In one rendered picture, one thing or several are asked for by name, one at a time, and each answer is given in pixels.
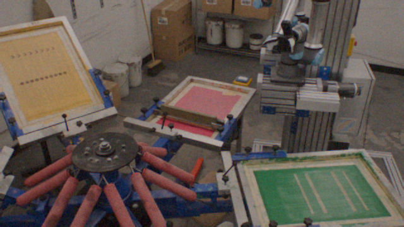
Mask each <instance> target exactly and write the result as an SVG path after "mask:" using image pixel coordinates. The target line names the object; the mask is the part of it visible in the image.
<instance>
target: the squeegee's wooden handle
mask: <svg viewBox="0 0 404 227"><path fill-rule="evenodd" d="M160 109H161V110H162V111H163V113H164V112H165V111H167V112H168V113H169V114H168V115H170V116H174V117H178V118H182V119H186V120H191V121H194V122H199V123H202V124H206V125H211V126H212V124H211V123H214V124H217V116H214V115H208V114H205V113H200V112H197V111H194V110H190V109H186V108H181V107H177V106H173V105H168V104H164V103H162V104H161V105H160Z"/></svg>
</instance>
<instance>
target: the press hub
mask: <svg viewBox="0 0 404 227"><path fill-rule="evenodd" d="M138 150H139V147H138V143H137V141H136V140H135V139H134V138H133V137H131V136H129V135H127V134H123V133H119V132H105V133H101V134H96V135H94V136H90V137H88V138H86V139H84V140H82V141H81V142H80V143H78V144H77V145H76V146H75V147H74V149H73V152H72V155H71V159H72V162H73V164H74V165H75V167H77V168H78V169H80V170H82V171H85V172H90V173H99V174H100V176H99V178H98V182H99V181H100V179H101V177H102V173H105V178H106V180H107V182H108V183H114V185H115V186H116V189H117V191H118V193H119V195H120V197H121V200H122V202H123V204H124V206H125V207H126V206H128V208H129V209H130V211H131V212H132V213H133V214H134V216H135V217H136V219H137V220H138V221H139V222H140V224H141V225H142V227H150V226H151V224H152V221H151V219H150V217H149V215H146V216H145V214H146V213H147V211H146V209H145V207H144V205H143V203H142V202H141V201H135V202H132V199H133V192H137V191H136V189H135V187H134V185H133V184H132V185H131V184H130V183H129V182H127V181H126V180H125V177H127V176H128V175H129V173H120V172H119V171H118V169H120V168H123V167H124V166H127V165H128V164H130V163H131V162H132V161H133V160H134V159H135V157H136V156H137V154H138ZM93 184H95V185H97V184H96V183H95V181H94V180H92V181H91V182H89V183H87V184H86V185H85V186H83V187H82V188H81V189H80V191H79V192H78V193H77V195H76V196H83V195H87V194H88V192H89V190H90V187H91V186H92V185H93ZM106 185H107V184H106V182H105V180H104V178H103V179H102V181H101V183H100V185H99V186H100V187H101V188H102V192H101V194H100V196H99V198H98V200H97V202H96V204H95V206H94V208H93V210H92V212H91V214H92V213H93V212H94V211H95V210H96V209H97V208H98V209H99V210H101V211H106V212H107V214H106V215H105V216H104V217H103V218H102V219H101V220H100V222H99V223H98V224H97V225H96V226H95V227H121V225H120V224H119V222H118V220H117V218H116V215H115V213H114V211H113V209H112V207H111V205H110V202H109V200H108V198H107V196H106V194H105V192H104V187H105V186H106ZM79 208H80V206H73V212H74V216H76V214H77V212H78V210H79ZM91 214H90V215H91Z"/></svg>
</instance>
